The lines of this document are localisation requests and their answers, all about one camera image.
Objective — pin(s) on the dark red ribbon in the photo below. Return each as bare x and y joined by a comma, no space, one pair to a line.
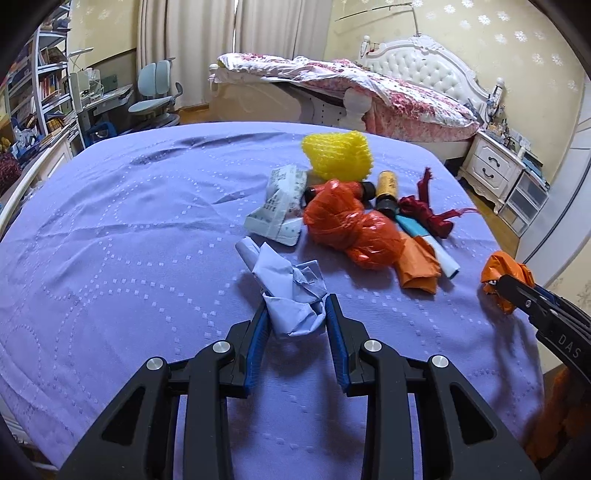
439,225

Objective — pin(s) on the white bed with headboard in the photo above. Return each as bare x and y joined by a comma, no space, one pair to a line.
419,59

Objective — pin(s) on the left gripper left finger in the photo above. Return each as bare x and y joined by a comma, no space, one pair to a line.
134,436

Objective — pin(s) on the red plastic bag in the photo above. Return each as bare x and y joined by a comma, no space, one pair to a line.
337,220

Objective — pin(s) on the light blue desk chair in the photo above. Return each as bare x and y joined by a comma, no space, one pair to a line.
155,109

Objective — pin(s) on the floral pink quilt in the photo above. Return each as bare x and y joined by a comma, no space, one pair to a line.
398,109

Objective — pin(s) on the red label bottle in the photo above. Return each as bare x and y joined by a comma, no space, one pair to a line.
362,191

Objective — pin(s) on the purple tablecloth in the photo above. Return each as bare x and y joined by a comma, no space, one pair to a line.
128,251

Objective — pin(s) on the beige curtains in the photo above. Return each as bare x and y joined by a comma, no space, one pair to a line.
193,34

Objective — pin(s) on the study desk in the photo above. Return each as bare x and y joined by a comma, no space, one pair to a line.
95,108

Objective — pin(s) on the white nightstand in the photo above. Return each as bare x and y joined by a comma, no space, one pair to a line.
491,169

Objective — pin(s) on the plastic drawer unit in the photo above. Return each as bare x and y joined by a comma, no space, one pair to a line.
524,202

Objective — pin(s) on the orange paper piece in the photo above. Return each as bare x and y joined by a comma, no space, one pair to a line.
418,267

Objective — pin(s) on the yellow label bottle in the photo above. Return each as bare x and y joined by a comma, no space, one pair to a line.
387,193

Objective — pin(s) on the white printed packet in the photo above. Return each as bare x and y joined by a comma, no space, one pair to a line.
281,217

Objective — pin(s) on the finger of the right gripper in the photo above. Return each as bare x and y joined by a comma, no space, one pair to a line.
548,299
523,297

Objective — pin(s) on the white bookshelf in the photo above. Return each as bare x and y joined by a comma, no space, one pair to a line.
37,104

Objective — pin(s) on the yellow foam net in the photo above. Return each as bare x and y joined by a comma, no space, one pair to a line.
342,156

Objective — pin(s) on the blue paper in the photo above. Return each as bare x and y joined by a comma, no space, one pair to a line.
295,295

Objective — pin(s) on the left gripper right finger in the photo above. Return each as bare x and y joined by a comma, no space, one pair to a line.
424,418

